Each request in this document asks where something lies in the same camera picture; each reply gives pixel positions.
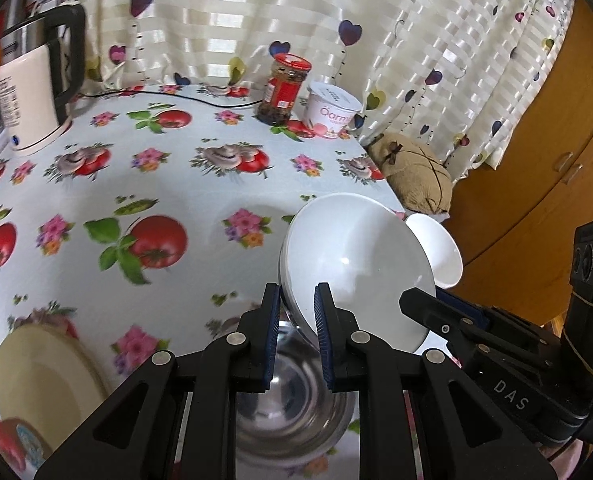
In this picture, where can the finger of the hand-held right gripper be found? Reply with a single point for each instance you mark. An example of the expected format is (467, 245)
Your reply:
(506, 330)
(431, 315)

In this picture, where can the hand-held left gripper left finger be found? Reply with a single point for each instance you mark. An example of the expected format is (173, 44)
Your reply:
(271, 340)

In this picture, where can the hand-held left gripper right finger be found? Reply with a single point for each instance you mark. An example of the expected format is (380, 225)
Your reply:
(324, 340)

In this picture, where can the white bowl blue stripe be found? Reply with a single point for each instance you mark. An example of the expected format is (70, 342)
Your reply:
(356, 250)
(441, 250)

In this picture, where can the stainless steel bowl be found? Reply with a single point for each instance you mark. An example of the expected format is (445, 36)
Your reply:
(291, 410)

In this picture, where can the beige plate blue pattern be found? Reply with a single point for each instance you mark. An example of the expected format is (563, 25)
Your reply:
(46, 385)

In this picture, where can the brown stuffed toy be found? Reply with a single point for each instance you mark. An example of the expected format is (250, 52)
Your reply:
(416, 175)

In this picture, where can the wooden cabinet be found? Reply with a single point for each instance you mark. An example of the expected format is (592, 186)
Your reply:
(526, 135)

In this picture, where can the white yogurt tub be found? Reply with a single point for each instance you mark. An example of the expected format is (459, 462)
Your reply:
(331, 115)

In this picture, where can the red lid sauce jar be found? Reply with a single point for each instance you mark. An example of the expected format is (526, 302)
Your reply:
(281, 95)

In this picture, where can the cream kettle base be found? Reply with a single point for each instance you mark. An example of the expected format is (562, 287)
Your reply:
(44, 146)

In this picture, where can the striped heart print curtain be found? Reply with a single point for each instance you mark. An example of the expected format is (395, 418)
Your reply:
(276, 10)

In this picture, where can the cream electric kettle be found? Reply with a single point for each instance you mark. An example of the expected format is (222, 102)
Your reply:
(26, 90)

